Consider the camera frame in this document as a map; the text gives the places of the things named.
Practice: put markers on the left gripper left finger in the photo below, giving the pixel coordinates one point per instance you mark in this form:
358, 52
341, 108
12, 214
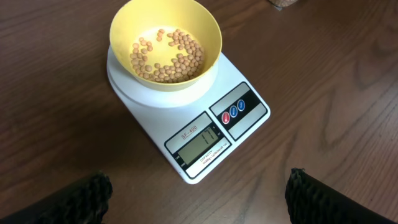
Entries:
85, 201

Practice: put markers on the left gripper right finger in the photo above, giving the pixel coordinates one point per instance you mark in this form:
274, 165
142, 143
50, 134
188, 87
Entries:
311, 201

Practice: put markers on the pale yellow bowl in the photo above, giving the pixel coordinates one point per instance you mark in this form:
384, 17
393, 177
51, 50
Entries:
142, 18

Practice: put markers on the clear plastic container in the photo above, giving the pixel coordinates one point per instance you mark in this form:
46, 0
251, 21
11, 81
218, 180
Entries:
280, 4

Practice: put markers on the white digital kitchen scale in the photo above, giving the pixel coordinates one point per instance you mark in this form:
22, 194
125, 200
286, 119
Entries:
195, 128

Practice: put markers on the soybeans in bowl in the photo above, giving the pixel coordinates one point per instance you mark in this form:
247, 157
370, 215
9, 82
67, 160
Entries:
173, 56

